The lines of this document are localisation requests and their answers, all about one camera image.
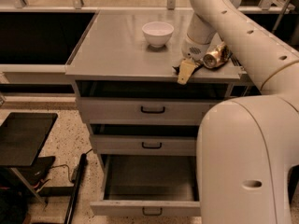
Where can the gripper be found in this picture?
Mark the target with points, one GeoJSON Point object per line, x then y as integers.
{"type": "Point", "coordinates": [192, 51]}

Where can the gold can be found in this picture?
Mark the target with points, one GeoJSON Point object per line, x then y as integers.
{"type": "Point", "coordinates": [217, 56]}

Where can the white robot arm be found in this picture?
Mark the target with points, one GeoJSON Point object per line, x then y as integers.
{"type": "Point", "coordinates": [246, 146]}

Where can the grey drawer cabinet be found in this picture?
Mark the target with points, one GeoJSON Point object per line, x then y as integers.
{"type": "Point", "coordinates": [115, 49]}

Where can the top grey drawer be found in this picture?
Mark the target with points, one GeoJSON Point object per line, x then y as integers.
{"type": "Point", "coordinates": [146, 102]}

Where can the grey drawer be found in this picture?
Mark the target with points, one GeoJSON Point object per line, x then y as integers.
{"type": "Point", "coordinates": [148, 186]}
{"type": "Point", "coordinates": [146, 102]}
{"type": "Point", "coordinates": [123, 139]}

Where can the middle grey drawer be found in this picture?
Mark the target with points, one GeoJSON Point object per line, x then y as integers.
{"type": "Point", "coordinates": [123, 139]}

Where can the bottom grey drawer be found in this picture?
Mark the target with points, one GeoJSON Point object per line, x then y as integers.
{"type": "Point", "coordinates": [148, 186]}

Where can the white ceramic bowl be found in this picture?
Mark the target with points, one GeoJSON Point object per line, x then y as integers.
{"type": "Point", "coordinates": [157, 33]}

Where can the black pole on floor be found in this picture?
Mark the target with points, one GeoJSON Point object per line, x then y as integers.
{"type": "Point", "coordinates": [75, 190]}

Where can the black side table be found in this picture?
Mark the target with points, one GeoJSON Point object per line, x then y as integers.
{"type": "Point", "coordinates": [22, 136]}

